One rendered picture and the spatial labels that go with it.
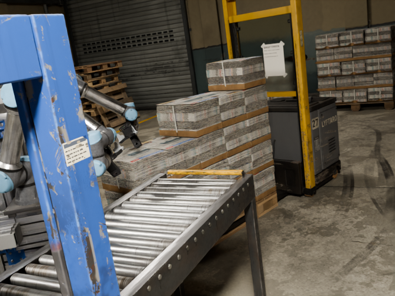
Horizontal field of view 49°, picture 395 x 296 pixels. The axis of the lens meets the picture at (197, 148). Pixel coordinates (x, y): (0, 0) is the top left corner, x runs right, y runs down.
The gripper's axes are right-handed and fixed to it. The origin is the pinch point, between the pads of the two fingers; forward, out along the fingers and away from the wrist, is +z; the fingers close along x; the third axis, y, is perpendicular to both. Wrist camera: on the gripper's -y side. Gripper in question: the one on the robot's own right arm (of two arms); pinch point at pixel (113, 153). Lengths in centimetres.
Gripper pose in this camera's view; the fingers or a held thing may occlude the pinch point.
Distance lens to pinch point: 225.2
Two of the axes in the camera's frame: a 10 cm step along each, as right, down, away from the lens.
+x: -8.7, 4.8, 1.3
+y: -5.0, -8.4, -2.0
